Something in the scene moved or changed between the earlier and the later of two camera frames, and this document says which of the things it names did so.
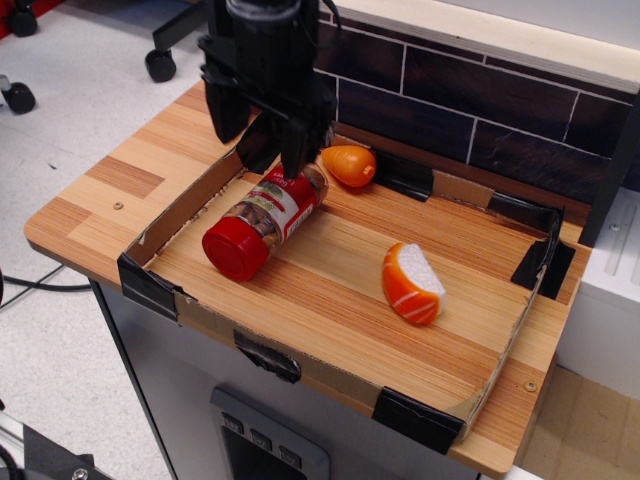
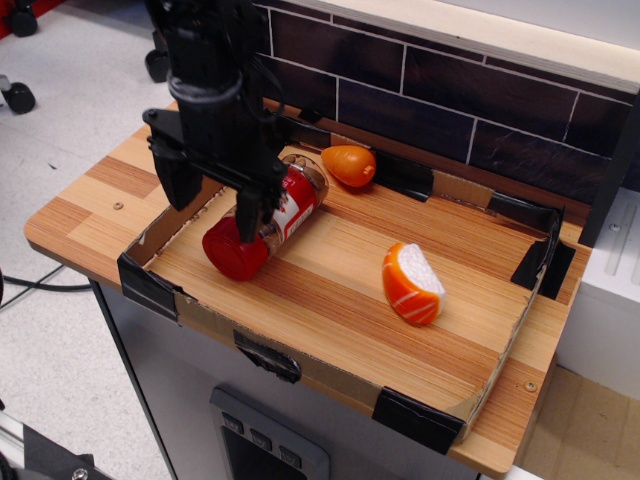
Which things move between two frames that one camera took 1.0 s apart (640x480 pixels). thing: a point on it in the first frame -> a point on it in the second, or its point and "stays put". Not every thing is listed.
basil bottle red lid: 237,247 stays put
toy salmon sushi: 411,283 stays put
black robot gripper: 266,56 -> 219,134
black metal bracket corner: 46,459 stays put
